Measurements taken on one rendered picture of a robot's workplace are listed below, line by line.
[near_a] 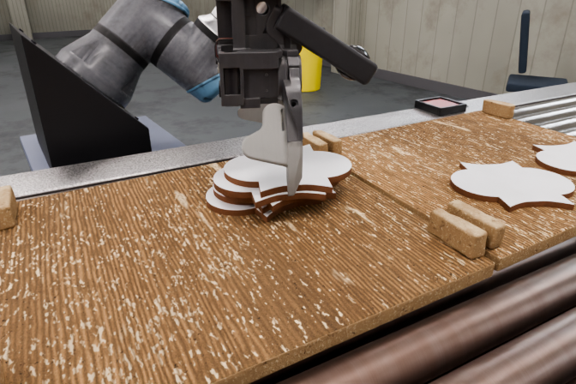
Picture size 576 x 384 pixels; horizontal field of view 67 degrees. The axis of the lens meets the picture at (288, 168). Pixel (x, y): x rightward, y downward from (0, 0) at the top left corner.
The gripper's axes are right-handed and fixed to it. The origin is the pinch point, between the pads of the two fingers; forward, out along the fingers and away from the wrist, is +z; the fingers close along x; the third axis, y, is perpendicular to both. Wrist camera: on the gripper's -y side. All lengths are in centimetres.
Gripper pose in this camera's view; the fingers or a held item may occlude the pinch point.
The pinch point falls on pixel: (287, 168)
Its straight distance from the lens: 50.6
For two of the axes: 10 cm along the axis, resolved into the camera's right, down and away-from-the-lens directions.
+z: 0.0, 9.2, 4.0
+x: 1.4, 4.0, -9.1
